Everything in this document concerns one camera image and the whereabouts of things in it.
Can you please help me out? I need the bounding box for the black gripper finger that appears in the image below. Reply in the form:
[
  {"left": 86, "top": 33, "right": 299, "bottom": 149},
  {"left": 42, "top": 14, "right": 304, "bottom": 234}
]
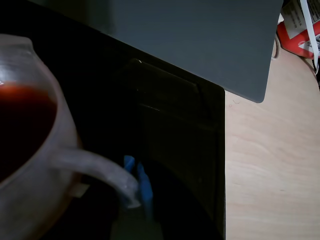
[{"left": 109, "top": 206, "right": 163, "bottom": 240}]

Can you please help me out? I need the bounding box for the black gripper finger blue tape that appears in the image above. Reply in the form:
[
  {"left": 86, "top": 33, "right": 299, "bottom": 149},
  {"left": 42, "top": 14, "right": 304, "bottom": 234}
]
[{"left": 123, "top": 154, "right": 219, "bottom": 240}]

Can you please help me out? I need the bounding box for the pink translucent kettle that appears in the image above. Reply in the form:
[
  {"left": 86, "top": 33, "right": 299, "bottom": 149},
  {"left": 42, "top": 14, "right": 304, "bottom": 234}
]
[{"left": 0, "top": 33, "right": 142, "bottom": 240}]

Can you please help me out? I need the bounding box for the black silicone work mat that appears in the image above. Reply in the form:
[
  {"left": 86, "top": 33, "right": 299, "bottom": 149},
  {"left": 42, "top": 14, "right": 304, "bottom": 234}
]
[{"left": 0, "top": 0, "right": 227, "bottom": 240}]

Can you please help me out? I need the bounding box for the gray backdrop sheet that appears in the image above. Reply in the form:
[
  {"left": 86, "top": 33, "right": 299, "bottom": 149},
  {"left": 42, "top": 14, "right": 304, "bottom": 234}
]
[{"left": 27, "top": 0, "right": 285, "bottom": 104}]

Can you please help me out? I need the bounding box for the red and white box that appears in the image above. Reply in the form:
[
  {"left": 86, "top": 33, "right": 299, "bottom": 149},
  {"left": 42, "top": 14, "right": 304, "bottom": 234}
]
[{"left": 276, "top": 0, "right": 320, "bottom": 61}]

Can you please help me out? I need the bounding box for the white round cable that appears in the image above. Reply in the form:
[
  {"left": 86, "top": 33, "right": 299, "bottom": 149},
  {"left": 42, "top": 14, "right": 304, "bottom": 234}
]
[{"left": 271, "top": 37, "right": 283, "bottom": 60}]

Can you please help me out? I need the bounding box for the white flat strap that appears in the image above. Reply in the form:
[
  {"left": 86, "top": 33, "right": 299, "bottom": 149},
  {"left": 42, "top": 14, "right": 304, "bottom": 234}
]
[{"left": 299, "top": 0, "right": 320, "bottom": 61}]

